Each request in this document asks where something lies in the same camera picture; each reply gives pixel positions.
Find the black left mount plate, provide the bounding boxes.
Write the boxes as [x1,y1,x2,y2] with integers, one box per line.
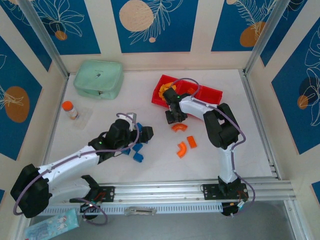
[98,185,116,202]

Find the mint green zip pouch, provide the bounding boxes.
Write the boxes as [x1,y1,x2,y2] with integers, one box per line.
[73,59,125,101]

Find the red three-compartment bin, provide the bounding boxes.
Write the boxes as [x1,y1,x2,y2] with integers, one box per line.
[150,74,224,111]

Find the aluminium frame post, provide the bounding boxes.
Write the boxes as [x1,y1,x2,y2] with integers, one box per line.
[16,0,70,79]
[245,0,296,75]

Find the white slotted cable duct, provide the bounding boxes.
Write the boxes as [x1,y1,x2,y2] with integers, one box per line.
[41,202,223,215]

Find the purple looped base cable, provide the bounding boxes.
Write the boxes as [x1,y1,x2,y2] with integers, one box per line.
[81,203,110,226]

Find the printed tissue pack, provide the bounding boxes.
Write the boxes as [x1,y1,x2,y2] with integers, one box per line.
[24,208,80,240]

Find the orange-capped white bottle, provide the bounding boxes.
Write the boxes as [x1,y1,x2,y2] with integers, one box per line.
[61,100,80,120]

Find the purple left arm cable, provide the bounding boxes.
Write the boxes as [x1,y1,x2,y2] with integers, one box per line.
[12,112,141,218]

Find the black mount plate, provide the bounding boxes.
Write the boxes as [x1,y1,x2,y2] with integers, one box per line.
[98,185,116,202]
[201,183,251,201]

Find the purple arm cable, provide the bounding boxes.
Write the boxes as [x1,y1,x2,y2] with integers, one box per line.
[171,77,256,217]
[12,112,141,218]

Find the black right mount plate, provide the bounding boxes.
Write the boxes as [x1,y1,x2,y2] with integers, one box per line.
[201,183,251,201]

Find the orange arch lego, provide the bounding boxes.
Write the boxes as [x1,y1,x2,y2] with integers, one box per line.
[176,141,188,159]
[171,122,189,133]

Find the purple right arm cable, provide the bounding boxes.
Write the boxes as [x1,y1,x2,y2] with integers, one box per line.
[171,77,256,217]

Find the aluminium side rail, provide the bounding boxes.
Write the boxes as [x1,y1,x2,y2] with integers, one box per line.
[239,69,282,180]
[36,76,70,186]

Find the clear plastic tray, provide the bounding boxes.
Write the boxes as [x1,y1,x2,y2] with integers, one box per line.
[72,106,94,130]

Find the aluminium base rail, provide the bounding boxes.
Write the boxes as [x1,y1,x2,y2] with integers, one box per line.
[24,178,293,203]

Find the clear plastic tool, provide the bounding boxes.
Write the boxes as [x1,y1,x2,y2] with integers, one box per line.
[124,206,157,216]

